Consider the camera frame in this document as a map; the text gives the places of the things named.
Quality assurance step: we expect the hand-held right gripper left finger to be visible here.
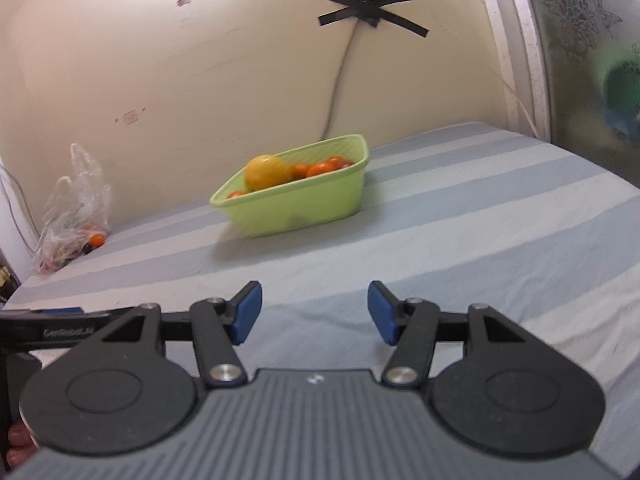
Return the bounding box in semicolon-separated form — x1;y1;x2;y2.
80;280;264;389

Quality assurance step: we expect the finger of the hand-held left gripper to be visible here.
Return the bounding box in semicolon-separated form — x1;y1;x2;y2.
0;307;132;323

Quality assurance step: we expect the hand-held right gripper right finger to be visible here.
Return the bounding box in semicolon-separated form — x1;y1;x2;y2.
367;280;550;389

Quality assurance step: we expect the light green plastic basket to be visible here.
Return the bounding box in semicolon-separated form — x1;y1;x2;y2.
209;134;370;239

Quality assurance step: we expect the yellow grapefruit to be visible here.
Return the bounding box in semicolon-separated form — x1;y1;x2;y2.
244;154;294;192

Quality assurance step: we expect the orange mandarin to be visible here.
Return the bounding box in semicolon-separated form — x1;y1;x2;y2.
306;160;342;179

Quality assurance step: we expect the person's left hand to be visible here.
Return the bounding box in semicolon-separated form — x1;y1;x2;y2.
6;420;42;468

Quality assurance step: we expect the pile of bagged cherry tomatoes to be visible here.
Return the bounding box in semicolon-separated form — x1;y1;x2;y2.
37;227;93;272

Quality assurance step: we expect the clear plastic bag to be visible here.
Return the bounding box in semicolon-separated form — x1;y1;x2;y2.
31;143;111;274

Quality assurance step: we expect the striped bed sheet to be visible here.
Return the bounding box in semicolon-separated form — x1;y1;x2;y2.
0;121;640;480

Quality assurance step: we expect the black tape cross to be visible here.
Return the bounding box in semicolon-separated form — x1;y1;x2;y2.
317;0;439;39

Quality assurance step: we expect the green cup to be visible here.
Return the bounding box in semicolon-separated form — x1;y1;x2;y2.
601;59;640;133

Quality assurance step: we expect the frosted patterned window glass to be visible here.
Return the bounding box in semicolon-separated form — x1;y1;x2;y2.
515;0;640;188

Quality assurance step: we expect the dark hanging cable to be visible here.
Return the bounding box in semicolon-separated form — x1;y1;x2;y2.
0;162;40;257

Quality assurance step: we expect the grey power cable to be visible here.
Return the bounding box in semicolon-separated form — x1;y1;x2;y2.
323;20;363;142

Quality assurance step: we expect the white cable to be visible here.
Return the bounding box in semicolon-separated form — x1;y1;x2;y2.
491;65;541;140

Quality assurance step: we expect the white window frame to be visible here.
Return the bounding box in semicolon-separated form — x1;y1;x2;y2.
469;0;640;145

